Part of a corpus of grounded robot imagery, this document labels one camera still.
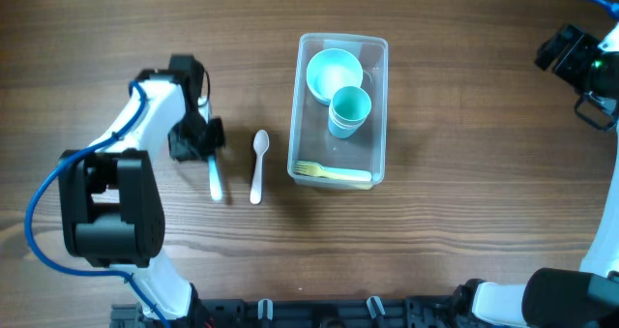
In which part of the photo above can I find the white plastic spoon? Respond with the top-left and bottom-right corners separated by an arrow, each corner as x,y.
250,130 -> 270,205

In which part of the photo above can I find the light blue fork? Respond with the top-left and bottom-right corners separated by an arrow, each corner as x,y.
208,156 -> 223,201
322,166 -> 372,182

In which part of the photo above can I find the yellow plastic fork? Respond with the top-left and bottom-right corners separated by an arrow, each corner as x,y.
294,160 -> 371,183

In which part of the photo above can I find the blue plastic cup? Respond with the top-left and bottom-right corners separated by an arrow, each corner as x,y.
328,119 -> 362,139

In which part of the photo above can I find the clear plastic container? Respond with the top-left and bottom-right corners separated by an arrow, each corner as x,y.
287,33 -> 389,190

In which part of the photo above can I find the teal plastic bowl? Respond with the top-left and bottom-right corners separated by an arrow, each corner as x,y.
306,48 -> 364,105

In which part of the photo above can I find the green plastic cup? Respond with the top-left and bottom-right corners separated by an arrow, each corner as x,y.
329,86 -> 372,120

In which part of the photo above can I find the pink plastic cup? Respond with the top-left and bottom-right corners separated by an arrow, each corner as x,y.
329,108 -> 367,129

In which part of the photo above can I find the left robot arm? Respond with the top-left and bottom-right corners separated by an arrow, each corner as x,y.
59,54 -> 225,327

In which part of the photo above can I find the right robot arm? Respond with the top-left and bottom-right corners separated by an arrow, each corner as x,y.
452,24 -> 618,327

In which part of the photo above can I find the left blue cable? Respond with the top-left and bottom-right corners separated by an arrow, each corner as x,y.
23,79 -> 173,328

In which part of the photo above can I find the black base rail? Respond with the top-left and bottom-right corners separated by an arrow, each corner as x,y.
108,296 -> 465,328

